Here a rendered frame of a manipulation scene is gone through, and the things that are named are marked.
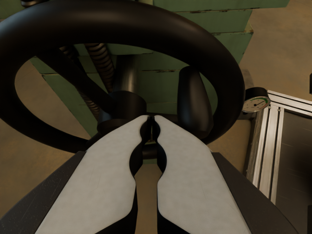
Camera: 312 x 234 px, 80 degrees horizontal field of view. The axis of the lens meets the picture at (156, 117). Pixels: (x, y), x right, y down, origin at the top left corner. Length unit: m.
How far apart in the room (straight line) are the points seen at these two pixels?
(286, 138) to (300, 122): 0.12
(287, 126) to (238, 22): 0.77
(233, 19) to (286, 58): 1.40
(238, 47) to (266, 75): 1.15
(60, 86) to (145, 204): 0.72
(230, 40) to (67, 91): 0.39
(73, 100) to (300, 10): 2.13
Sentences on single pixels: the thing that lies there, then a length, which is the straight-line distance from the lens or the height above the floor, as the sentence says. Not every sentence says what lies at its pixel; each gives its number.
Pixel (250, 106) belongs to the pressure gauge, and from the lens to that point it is 0.48.
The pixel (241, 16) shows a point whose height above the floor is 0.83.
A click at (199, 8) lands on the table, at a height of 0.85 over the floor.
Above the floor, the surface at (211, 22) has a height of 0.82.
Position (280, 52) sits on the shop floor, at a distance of 1.78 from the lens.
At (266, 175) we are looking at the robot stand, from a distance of 0.91.
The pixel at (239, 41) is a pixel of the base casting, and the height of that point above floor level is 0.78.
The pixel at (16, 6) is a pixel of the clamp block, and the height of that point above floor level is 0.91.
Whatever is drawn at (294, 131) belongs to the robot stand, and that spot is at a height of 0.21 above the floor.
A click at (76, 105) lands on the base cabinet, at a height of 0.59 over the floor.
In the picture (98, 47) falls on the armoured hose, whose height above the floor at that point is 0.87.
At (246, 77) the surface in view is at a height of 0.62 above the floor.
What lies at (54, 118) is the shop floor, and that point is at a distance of 1.36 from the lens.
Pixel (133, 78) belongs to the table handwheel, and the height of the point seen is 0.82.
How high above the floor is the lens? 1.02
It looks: 60 degrees down
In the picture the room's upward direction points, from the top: 4 degrees counter-clockwise
